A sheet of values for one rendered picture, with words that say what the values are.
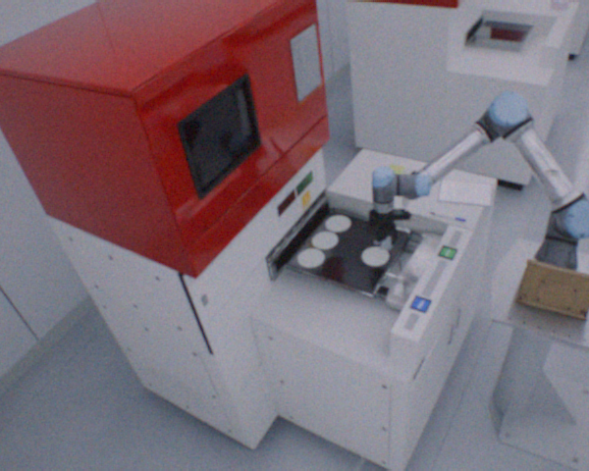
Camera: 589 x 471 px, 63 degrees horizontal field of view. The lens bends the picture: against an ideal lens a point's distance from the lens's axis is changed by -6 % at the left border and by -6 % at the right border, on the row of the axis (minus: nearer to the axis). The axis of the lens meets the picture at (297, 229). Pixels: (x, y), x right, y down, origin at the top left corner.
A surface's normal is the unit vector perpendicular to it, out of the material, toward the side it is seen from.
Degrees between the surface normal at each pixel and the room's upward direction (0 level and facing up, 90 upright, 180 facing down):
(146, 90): 90
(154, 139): 90
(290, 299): 0
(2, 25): 90
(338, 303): 0
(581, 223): 54
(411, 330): 0
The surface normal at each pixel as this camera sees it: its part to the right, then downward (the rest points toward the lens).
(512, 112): -0.26, -0.13
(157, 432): -0.12, -0.75
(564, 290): -0.48, 0.62
